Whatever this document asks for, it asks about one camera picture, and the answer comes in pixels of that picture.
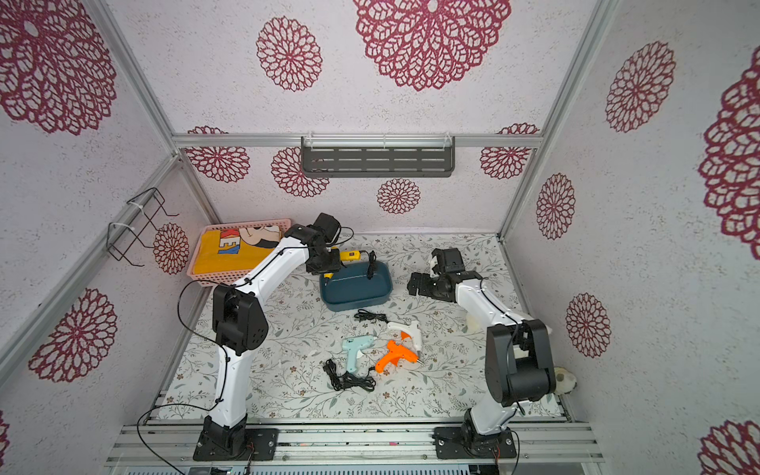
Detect grey wall shelf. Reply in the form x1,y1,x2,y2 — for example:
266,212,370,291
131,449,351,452
300,135,455,178

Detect pink plastic basket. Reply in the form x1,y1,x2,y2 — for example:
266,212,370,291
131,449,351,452
186,219,292,284

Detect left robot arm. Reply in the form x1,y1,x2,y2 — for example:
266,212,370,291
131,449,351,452
193,213,342,461

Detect black wire wall rack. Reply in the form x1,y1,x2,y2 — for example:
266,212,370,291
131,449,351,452
105,187,179,267

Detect orange glue gun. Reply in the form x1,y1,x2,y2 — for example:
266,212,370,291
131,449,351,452
374,340,419,373

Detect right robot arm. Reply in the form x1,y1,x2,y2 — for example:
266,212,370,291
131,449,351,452
407,249,556,462

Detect dark teal storage box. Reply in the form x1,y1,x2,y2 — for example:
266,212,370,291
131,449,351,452
320,261,393,312

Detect yellow glue gun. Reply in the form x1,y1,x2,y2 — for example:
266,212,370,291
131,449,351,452
340,249,376,279

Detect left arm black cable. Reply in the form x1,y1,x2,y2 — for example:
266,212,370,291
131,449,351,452
135,224,355,475

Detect yellow printed cloth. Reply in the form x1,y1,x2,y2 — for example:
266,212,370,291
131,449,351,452
193,226,282,274

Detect white glue gun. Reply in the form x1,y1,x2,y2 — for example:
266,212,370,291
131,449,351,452
353,309,424,354

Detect mint green glue gun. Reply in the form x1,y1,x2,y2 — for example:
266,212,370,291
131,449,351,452
323,336,376,392

